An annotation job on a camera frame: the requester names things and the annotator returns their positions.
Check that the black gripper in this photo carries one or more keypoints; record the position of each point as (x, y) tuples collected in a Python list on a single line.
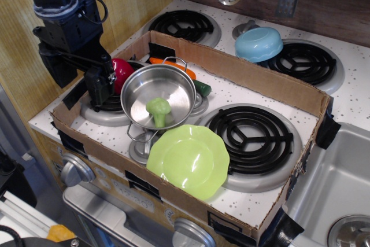
[(71, 43)]

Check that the green toy broccoli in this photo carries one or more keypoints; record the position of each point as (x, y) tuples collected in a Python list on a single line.
[(158, 108)]

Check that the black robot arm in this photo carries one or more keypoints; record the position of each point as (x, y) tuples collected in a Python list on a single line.
[(48, 9)]

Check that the silver metal pan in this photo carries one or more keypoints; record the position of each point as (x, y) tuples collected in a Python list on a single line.
[(153, 81)]

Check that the silver knob under pan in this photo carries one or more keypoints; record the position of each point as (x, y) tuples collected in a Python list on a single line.
[(140, 147)]

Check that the silver knob beside pan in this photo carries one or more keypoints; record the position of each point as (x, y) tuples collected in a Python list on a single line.
[(201, 105)]

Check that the red toy pepper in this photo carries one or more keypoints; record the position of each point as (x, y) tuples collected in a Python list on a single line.
[(123, 71)]

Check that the front left stove burner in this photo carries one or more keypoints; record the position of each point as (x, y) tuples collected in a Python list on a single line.
[(110, 114)]

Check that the stove burner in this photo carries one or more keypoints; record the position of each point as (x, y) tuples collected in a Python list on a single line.
[(309, 62), (110, 114), (263, 146), (187, 24)]

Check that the orange toy carrot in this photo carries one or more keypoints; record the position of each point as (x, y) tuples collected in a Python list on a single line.
[(187, 70)]

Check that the brown cardboard fence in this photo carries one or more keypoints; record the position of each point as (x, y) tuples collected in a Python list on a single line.
[(232, 218)]

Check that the left silver stove knob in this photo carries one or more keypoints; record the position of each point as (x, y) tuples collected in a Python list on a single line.
[(75, 171)]

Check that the silver stove knob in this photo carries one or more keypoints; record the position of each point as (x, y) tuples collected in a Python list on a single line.
[(187, 233), (75, 171)]

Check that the dark green toy vegetable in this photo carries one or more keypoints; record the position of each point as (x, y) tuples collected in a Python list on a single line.
[(203, 89)]

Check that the back left stove burner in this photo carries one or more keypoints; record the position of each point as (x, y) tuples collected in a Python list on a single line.
[(187, 24)]

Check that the light green plastic plate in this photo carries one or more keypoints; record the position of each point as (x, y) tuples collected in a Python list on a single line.
[(192, 158)]

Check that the silver knob behind bowl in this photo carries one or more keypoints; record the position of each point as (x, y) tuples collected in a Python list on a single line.
[(244, 27)]

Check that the yellow object bottom left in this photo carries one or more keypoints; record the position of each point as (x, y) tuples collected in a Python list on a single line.
[(59, 233)]

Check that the light blue plastic bowl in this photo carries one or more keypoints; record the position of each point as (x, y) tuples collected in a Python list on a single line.
[(258, 44)]

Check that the right silver stove knob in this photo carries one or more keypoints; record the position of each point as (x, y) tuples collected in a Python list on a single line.
[(187, 233)]

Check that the front right stove burner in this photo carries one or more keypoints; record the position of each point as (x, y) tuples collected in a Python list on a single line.
[(263, 146)]

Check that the hanging silver slotted spatula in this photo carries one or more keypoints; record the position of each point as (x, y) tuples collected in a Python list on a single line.
[(286, 9)]

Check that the back right stove burner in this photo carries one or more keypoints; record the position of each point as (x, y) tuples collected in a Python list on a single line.
[(309, 62)]

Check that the silver sink basin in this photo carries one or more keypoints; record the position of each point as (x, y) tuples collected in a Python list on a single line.
[(335, 185)]

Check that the silver sink drain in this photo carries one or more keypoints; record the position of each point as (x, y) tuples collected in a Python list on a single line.
[(352, 230)]

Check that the silver oven door handle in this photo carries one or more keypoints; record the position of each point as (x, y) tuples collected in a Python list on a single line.
[(108, 219)]

